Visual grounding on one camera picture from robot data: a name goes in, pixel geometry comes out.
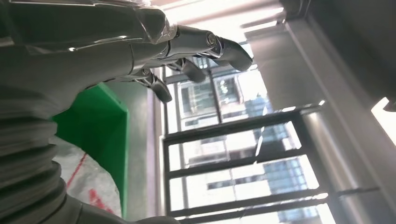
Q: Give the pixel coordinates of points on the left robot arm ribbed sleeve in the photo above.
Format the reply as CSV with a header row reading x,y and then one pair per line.
x,y
28,167

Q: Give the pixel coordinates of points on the white plastic mailer package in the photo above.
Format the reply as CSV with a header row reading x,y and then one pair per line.
x,y
80,182

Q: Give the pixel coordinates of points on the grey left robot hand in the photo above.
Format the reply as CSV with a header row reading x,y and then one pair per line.
x,y
77,52

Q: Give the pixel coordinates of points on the green plastic crate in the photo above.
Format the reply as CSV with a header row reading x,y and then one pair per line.
x,y
105,123

